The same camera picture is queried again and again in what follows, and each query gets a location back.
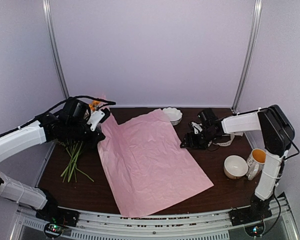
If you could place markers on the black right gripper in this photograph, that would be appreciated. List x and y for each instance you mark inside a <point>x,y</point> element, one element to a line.
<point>190,136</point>

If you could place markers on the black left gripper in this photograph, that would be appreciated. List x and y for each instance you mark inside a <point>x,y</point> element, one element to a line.
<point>98,135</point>

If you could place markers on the fake flower bouquet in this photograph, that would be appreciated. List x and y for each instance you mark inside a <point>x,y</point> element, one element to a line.
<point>75,157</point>

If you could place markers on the pink wrapping paper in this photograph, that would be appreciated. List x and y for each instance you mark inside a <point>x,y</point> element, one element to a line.
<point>145,167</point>

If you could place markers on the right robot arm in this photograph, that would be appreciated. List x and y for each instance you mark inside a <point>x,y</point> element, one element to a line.
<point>278,137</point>

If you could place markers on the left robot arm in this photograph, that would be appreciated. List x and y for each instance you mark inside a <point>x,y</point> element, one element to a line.
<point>43,128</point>

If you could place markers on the white scalloped dish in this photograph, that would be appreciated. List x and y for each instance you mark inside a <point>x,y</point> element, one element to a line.
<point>175,115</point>

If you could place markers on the white round bowl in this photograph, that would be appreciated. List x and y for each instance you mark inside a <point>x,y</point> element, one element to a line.
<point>235,167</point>

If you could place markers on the floral mug orange inside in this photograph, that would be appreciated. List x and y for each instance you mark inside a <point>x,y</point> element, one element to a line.
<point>255,162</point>

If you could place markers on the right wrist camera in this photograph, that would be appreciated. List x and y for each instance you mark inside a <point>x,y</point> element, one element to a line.
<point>195,127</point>

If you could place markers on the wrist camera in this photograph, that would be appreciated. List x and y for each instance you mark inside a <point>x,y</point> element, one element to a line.
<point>98,117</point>
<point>195,127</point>

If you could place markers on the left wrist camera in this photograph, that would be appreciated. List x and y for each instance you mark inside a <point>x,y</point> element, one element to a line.
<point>98,117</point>

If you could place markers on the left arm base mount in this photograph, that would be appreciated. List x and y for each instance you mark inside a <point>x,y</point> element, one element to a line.
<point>58,220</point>

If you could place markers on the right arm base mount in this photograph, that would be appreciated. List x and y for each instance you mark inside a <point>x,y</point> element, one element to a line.
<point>250,217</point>

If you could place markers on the aluminium front rail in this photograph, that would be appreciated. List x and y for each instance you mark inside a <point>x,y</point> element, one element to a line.
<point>215,225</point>

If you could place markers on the left aluminium corner post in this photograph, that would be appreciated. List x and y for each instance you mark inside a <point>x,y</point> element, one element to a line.
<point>54,48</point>

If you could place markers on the aluminium corner post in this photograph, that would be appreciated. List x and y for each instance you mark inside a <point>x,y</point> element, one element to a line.
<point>254,30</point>
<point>54,48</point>

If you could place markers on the right aluminium corner post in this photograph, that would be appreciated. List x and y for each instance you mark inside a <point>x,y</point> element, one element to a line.
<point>254,30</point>

